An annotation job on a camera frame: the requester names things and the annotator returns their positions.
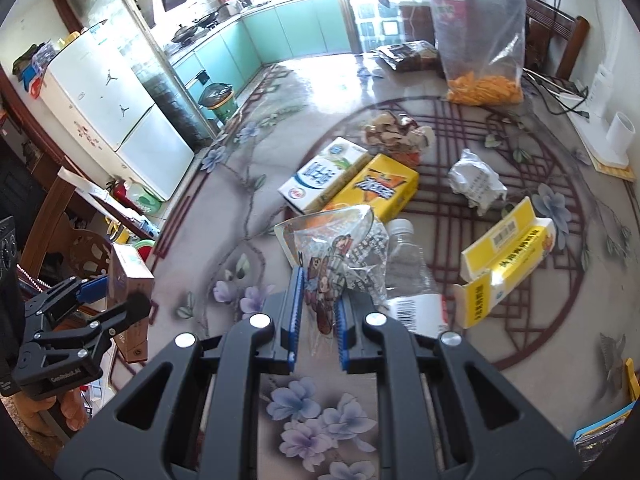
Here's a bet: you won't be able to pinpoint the dark snack package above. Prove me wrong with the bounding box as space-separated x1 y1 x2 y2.
375 40 440 73

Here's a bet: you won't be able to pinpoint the clear zip bag orange snacks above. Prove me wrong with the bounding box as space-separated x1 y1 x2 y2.
428 0 526 106

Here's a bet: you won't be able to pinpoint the teal kitchen cabinets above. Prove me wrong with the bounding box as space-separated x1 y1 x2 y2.
169 0 352 92

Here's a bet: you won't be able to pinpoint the clear cartoon plastic wrapper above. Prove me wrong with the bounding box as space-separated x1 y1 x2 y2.
274 205 390 356

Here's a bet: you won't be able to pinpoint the white desk lamp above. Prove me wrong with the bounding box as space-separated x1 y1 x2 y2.
574 63 636 169

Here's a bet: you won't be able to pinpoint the white two-door refrigerator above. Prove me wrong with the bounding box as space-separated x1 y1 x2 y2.
40 32 194 202

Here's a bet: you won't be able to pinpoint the plastic bottle red label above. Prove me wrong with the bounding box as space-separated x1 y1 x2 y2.
431 0 466 80

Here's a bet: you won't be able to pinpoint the dark wooden chair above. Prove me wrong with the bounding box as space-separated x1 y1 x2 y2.
525 0 590 80

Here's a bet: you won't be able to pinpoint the green trash bin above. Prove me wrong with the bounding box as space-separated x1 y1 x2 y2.
198 82 239 124

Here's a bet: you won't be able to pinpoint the black wok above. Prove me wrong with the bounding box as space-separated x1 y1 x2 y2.
171 25 200 44

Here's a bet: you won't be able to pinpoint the carved wooden chair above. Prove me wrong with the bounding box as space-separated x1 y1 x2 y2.
19 173 156 286

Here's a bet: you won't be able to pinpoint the red green plastic stool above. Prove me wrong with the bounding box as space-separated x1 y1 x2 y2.
132 240 155 261

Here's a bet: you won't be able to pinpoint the items on top of refrigerator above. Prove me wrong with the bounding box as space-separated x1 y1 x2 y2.
12 32 80 99

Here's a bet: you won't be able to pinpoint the brown cigarette pack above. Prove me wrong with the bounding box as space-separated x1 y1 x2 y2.
107 244 154 363

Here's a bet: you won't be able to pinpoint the yellow medicine box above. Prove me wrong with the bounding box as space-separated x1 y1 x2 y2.
454 197 556 330

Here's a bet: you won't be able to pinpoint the white blue milk carton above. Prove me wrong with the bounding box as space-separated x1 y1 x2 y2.
279 136 371 214

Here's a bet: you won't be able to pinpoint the colourful wrapper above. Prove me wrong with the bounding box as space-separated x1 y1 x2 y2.
362 112 436 168

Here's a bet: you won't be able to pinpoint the clear water bottle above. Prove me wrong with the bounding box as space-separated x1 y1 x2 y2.
385 218 449 339

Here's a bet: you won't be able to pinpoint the white power strip with cables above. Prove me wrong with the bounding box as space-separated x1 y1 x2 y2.
523 68 590 120

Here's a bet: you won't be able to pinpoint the person's left hand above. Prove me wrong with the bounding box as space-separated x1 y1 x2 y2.
4 386 91 441

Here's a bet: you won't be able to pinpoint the white paper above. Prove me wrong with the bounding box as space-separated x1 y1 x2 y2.
447 148 508 217

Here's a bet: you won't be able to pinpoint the yellow orange drink carton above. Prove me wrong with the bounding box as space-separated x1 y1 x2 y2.
323 154 419 223

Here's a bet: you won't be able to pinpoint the blue booklet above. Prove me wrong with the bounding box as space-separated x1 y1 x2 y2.
572 358 640 461

